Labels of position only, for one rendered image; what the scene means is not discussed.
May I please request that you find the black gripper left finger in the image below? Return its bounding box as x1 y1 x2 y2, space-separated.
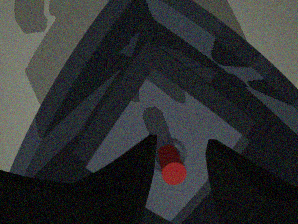
0 135 157 224

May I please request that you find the red peg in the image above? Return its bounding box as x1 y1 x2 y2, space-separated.
158 145 186 185

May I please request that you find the dark grey open box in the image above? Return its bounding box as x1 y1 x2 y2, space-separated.
9 0 298 188

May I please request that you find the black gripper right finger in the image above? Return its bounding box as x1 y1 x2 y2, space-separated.
205 139 298 224

